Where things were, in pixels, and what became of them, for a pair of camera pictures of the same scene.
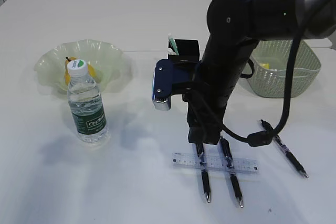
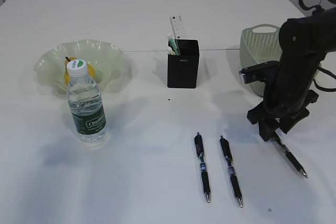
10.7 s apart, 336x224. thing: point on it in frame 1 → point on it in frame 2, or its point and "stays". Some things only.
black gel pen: x=228 y=155 stays
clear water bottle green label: x=85 y=102 stays
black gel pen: x=277 y=138 stays
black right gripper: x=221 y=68 → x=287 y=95
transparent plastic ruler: x=249 y=165 → x=178 y=27
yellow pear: x=92 y=72 stays
